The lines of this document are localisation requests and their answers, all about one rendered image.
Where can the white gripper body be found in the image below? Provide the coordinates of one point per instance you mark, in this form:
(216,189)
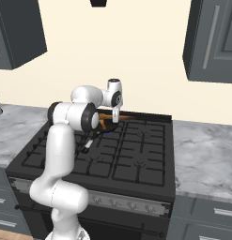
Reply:
(116,115)

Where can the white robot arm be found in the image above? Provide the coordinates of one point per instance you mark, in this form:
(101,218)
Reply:
(59,150)

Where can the brown wooden spatula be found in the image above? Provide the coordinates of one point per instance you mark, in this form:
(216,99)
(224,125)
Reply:
(126,118)

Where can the black frying pan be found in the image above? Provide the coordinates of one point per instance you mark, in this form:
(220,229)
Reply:
(108,126)

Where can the black gas stove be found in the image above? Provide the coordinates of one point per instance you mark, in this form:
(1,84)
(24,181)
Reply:
(136,156)

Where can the grey stove knob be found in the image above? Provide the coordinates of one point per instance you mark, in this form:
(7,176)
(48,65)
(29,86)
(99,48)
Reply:
(97,198)
(113,202)
(148,208)
(131,205)

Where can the black extractor hood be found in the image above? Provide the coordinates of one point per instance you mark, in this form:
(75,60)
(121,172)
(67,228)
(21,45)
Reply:
(98,2)

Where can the black oven door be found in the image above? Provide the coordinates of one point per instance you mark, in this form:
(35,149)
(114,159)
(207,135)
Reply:
(120,229)

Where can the dark grey cupboard door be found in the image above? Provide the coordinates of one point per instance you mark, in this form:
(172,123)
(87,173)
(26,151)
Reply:
(214,40)

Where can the dark grey drawer front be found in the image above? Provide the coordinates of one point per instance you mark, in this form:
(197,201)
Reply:
(2,193)
(211,232)
(9,223)
(214,212)

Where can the dark grey wall cupboard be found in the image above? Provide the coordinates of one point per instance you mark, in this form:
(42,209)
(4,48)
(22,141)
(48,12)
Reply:
(17,31)

